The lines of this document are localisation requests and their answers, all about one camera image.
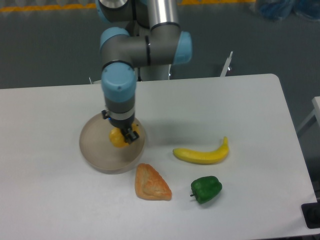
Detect beige round plate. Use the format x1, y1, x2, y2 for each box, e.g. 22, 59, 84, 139
79, 114, 146, 174

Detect white table at right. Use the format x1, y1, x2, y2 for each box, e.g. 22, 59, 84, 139
296, 96, 320, 138

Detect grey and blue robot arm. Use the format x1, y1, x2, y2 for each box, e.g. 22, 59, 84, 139
95, 0, 193, 144

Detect golden triangular pastry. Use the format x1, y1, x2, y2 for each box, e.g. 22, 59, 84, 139
134, 163, 172, 201

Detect black device at table edge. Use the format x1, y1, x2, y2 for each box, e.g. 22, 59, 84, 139
301, 202, 320, 229

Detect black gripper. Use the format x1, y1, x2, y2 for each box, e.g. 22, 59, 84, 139
101, 109, 140, 145

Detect yellow banana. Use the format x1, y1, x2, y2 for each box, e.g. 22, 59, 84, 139
172, 136, 230, 165

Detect blue plastic bags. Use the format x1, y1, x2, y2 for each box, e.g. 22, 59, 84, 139
255, 0, 320, 22

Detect yellow bell pepper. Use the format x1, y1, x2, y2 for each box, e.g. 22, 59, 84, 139
108, 127, 130, 148

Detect green bell pepper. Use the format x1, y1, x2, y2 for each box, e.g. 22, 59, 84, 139
190, 176, 223, 204

